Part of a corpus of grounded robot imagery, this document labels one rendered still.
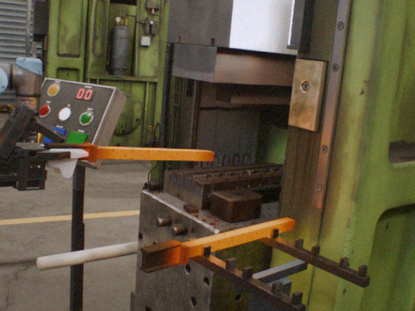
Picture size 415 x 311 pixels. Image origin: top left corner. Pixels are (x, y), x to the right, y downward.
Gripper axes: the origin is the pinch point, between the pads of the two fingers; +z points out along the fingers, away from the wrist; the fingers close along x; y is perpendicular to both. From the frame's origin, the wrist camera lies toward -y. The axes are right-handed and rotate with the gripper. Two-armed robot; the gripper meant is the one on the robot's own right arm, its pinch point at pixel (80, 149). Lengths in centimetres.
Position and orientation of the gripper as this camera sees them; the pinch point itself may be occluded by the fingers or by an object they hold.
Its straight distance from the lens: 107.8
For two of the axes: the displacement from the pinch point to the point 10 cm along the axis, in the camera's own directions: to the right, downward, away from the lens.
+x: 6.1, 2.1, -7.7
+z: 7.9, -0.2, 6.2
